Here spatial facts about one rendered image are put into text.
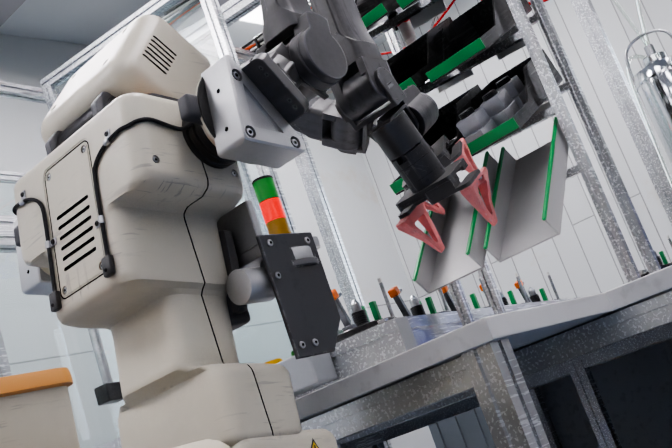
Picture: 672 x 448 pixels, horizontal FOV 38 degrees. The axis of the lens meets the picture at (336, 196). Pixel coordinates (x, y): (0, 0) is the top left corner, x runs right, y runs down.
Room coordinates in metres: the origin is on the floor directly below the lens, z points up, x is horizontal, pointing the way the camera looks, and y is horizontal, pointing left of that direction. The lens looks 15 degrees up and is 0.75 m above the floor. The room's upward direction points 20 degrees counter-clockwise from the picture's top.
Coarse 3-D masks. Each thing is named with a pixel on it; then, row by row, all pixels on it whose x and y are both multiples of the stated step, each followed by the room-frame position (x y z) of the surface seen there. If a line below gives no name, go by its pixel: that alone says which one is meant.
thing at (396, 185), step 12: (468, 96) 1.84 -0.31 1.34; (444, 108) 1.95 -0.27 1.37; (456, 108) 1.80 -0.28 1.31; (444, 120) 1.96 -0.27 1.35; (456, 120) 1.79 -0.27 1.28; (432, 132) 1.95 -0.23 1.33; (444, 132) 1.98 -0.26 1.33; (456, 132) 1.97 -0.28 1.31; (432, 144) 1.93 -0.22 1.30; (396, 180) 1.80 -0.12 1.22; (396, 192) 1.79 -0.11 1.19
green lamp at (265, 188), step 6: (258, 180) 2.12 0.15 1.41; (264, 180) 2.12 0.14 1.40; (270, 180) 2.13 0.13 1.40; (258, 186) 2.12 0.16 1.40; (264, 186) 2.12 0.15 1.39; (270, 186) 2.12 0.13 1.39; (258, 192) 2.12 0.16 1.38; (264, 192) 2.12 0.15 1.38; (270, 192) 2.12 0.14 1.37; (276, 192) 2.13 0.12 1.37; (258, 198) 2.13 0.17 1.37; (264, 198) 2.12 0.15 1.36
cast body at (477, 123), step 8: (464, 112) 1.69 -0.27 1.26; (472, 112) 1.69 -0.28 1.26; (480, 112) 1.69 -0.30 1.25; (464, 120) 1.69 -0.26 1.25; (472, 120) 1.68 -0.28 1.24; (480, 120) 1.68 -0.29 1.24; (488, 120) 1.71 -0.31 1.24; (464, 128) 1.70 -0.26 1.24; (472, 128) 1.69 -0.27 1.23; (480, 128) 1.69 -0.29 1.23; (488, 128) 1.70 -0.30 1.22; (464, 136) 1.71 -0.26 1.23; (472, 136) 1.69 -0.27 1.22
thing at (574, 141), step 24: (528, 24) 1.72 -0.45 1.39; (552, 24) 1.88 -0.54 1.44; (528, 48) 1.73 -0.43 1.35; (552, 48) 1.88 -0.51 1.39; (552, 96) 1.73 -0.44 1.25; (576, 96) 1.88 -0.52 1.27; (576, 144) 1.72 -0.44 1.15; (600, 144) 1.87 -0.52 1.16; (600, 192) 1.72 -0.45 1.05; (624, 192) 1.87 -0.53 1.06; (600, 216) 1.73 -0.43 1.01; (624, 216) 1.88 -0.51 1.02; (624, 240) 1.73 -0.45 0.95; (648, 240) 1.88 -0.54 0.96; (624, 264) 1.73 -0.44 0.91; (648, 264) 1.88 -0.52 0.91; (456, 288) 1.88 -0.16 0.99; (504, 312) 2.03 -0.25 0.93
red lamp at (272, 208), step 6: (270, 198) 2.12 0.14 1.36; (276, 198) 2.13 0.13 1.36; (264, 204) 2.12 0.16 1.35; (270, 204) 2.12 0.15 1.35; (276, 204) 2.12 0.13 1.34; (264, 210) 2.13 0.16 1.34; (270, 210) 2.12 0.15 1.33; (276, 210) 2.12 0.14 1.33; (282, 210) 2.13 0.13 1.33; (264, 216) 2.13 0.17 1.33; (270, 216) 2.12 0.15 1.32; (276, 216) 2.12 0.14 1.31; (282, 216) 2.13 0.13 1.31
